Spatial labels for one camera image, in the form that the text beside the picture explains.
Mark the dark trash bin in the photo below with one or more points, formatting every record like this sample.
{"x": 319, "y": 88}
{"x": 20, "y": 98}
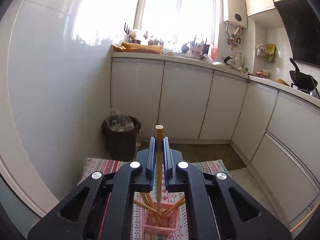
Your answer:
{"x": 120, "y": 136}

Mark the brown floor mat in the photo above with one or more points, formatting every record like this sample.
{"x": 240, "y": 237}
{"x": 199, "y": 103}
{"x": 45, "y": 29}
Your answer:
{"x": 194, "y": 153}

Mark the black range hood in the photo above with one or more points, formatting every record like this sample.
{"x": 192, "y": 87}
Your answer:
{"x": 302, "y": 27}

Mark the black wok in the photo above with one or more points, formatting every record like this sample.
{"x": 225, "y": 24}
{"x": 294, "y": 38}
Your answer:
{"x": 304, "y": 82}

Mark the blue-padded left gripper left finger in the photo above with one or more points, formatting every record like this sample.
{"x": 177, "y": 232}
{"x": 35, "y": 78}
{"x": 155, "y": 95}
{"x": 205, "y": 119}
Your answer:
{"x": 101, "y": 206}

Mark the black gold-tipped chopstick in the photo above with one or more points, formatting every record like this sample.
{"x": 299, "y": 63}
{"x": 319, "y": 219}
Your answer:
{"x": 305, "y": 218}

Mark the utensil basket on counter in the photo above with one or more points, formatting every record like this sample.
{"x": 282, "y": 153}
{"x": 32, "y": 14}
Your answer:
{"x": 199, "y": 47}

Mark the white wall water heater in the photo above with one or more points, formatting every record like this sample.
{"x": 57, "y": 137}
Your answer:
{"x": 234, "y": 12}

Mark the wooden chopstick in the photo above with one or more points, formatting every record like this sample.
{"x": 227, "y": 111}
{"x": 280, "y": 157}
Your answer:
{"x": 151, "y": 204}
{"x": 183, "y": 197}
{"x": 146, "y": 207}
{"x": 175, "y": 206}
{"x": 159, "y": 163}
{"x": 142, "y": 194}

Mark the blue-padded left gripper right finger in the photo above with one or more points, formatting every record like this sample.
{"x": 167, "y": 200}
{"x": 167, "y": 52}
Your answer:
{"x": 217, "y": 207}

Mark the yellow cloth on counter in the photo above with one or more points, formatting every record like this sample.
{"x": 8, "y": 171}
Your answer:
{"x": 136, "y": 48}

